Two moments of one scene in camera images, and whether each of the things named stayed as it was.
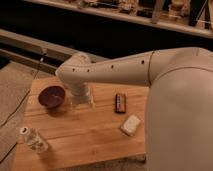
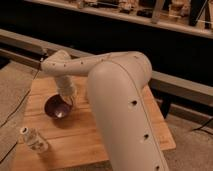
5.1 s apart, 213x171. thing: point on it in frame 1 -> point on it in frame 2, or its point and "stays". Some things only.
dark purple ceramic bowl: (51, 96) -> (57, 107)
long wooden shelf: (190, 16) stays
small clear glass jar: (34, 139) stays
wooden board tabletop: (112, 127) stays
